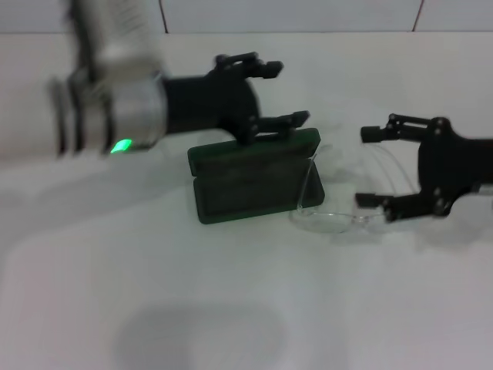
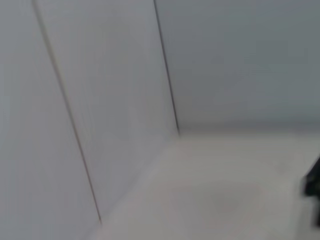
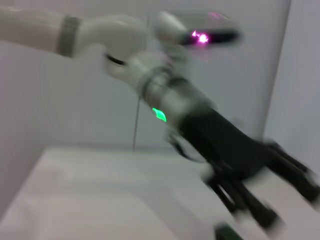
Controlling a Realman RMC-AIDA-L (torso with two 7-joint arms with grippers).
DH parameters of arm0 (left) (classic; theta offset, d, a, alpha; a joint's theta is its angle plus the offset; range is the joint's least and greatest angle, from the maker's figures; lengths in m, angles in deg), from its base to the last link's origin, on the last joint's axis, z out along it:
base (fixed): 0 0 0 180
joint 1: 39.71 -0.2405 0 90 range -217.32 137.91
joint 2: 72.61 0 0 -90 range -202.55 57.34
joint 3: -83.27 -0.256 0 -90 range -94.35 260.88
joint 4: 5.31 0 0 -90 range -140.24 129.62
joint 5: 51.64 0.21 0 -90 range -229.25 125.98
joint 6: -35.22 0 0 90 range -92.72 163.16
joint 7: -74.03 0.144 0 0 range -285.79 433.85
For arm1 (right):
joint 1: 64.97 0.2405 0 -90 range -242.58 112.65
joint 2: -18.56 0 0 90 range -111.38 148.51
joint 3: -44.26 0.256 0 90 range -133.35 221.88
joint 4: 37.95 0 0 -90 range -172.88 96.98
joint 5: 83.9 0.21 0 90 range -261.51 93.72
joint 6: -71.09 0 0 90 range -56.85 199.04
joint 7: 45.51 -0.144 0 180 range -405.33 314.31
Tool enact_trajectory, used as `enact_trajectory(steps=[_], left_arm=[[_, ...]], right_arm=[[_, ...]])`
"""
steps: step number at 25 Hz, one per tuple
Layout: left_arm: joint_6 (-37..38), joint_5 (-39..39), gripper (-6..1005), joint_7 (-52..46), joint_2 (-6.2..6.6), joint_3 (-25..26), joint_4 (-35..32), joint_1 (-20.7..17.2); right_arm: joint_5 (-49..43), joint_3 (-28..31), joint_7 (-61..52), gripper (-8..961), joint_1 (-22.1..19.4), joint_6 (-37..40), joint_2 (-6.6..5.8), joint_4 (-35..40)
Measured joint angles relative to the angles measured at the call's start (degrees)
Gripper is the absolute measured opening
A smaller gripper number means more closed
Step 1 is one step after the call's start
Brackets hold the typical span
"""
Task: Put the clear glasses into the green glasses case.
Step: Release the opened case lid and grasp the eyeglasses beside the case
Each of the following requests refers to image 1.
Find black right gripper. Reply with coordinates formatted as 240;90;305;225
354;113;493;224

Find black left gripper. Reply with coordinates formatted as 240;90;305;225
163;52;311;144

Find clear frame glasses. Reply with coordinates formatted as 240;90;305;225
288;144;421;235

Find green glasses case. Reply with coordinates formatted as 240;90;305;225
187;127;326;225

